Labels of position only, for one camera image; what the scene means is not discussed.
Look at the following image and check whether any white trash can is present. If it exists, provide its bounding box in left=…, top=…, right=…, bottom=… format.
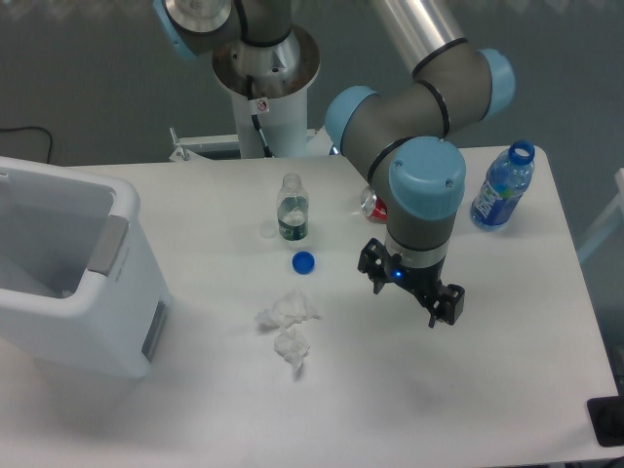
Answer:
left=1, top=158, right=172, bottom=377

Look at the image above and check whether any blue bottle cap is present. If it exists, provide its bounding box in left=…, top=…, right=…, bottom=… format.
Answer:
left=292, top=251, right=316, bottom=275

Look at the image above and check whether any white bottle cap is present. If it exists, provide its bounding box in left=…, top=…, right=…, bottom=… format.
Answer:
left=258, top=224, right=276, bottom=239

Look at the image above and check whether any crumpled white tissue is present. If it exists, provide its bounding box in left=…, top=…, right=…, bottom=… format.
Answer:
left=274, top=327, right=310, bottom=373
left=254, top=290, right=321, bottom=331

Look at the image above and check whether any upper crumpled white tissue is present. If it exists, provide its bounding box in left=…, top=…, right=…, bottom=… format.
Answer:
left=254, top=290, right=321, bottom=331

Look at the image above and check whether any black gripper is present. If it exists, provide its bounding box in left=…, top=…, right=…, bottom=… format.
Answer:
left=358, top=238, right=465, bottom=329

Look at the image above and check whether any blue plastic bottle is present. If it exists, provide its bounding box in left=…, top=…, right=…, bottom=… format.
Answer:
left=470, top=139, right=535, bottom=231

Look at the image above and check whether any clear green label bottle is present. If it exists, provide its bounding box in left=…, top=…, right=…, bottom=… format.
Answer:
left=276, top=173, right=309, bottom=242

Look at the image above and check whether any black device at edge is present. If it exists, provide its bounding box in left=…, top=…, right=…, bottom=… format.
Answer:
left=587, top=396, right=623, bottom=448

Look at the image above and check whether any crushed red soda can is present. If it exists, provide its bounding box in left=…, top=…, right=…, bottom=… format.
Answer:
left=360, top=186, right=387, bottom=224

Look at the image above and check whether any black cable on pedestal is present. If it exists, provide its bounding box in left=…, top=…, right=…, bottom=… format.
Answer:
left=246, top=73, right=273, bottom=159

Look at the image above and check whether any white frame at right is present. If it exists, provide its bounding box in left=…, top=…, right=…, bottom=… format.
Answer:
left=576, top=169, right=623, bottom=264

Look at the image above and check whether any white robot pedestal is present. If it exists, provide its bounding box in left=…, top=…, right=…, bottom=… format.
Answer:
left=174, top=20, right=320, bottom=159

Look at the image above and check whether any black floor cable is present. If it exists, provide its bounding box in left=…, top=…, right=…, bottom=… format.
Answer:
left=0, top=126, right=54, bottom=165

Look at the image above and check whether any lower crumpled white tissue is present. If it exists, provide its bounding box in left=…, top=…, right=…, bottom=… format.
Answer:
left=274, top=327, right=310, bottom=373

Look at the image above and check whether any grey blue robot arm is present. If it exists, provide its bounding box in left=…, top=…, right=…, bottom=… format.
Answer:
left=154, top=1, right=515, bottom=324

